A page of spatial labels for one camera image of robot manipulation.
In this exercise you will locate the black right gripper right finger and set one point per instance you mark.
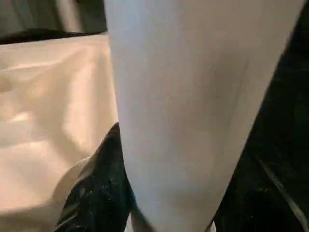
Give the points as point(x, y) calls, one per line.
point(253, 217)

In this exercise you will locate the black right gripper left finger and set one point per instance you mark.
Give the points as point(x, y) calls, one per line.
point(101, 198)

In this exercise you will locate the white plastic table top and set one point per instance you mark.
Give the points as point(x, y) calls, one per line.
point(48, 96)

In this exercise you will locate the white plastic table leg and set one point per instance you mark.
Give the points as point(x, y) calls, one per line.
point(193, 96)

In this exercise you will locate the black work mat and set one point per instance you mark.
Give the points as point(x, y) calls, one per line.
point(277, 133)

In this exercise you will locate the grey window curtain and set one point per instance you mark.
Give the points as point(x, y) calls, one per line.
point(29, 14)

